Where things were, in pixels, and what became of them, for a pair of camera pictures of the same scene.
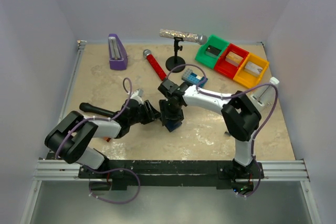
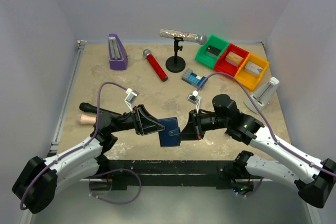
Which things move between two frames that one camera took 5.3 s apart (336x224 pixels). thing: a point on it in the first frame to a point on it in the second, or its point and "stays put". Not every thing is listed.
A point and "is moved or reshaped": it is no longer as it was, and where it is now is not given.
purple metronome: x=118 y=57 stays put
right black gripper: x=171 y=116 to x=196 y=124
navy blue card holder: x=171 y=125 is moved or reshaped
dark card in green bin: x=212 y=51 stays put
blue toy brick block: x=192 y=78 stays put
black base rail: x=188 y=174 stays put
